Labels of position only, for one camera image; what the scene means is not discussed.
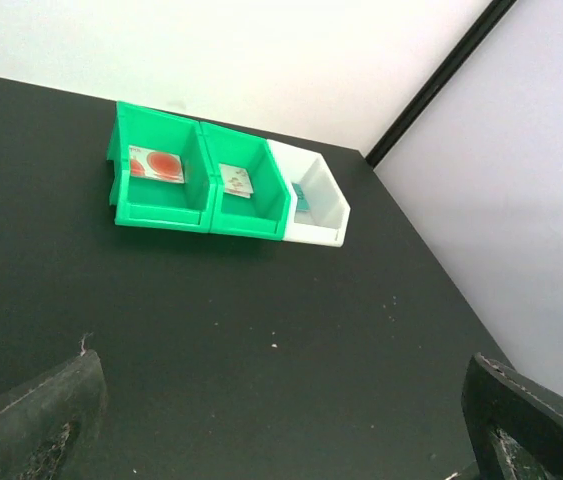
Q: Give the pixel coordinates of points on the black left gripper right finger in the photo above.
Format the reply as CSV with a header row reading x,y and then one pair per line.
x,y
515,425

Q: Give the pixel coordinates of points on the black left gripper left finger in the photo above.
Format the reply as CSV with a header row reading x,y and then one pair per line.
x,y
49,425

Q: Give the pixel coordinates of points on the red circle card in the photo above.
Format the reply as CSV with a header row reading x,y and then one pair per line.
x,y
155,165

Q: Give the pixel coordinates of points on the white patterned card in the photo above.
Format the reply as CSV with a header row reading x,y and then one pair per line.
x,y
236,180

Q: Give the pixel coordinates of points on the teal VIP card in bin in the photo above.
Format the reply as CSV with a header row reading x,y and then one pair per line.
x,y
302,203

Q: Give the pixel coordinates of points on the green bin left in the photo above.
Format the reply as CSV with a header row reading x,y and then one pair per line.
x,y
157,204

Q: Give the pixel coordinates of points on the green bin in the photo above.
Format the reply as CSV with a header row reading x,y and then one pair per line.
x,y
157,204
265,213

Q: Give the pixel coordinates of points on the white bin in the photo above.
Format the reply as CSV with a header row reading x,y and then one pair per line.
x,y
326,222

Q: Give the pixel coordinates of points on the green bin middle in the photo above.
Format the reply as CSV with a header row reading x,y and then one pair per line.
x,y
265,213

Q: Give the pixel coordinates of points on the black frame post right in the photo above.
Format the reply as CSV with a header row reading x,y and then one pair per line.
x,y
494,12

